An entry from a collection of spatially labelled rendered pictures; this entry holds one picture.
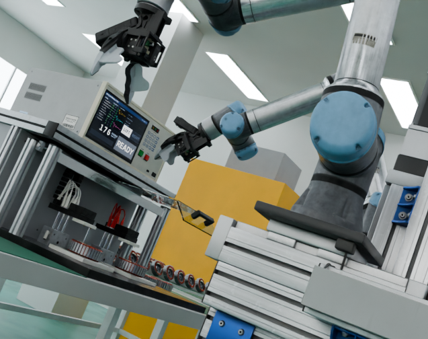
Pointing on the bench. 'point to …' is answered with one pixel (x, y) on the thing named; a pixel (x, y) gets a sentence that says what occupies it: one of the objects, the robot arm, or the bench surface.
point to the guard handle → (203, 217)
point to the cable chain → (67, 181)
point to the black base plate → (113, 278)
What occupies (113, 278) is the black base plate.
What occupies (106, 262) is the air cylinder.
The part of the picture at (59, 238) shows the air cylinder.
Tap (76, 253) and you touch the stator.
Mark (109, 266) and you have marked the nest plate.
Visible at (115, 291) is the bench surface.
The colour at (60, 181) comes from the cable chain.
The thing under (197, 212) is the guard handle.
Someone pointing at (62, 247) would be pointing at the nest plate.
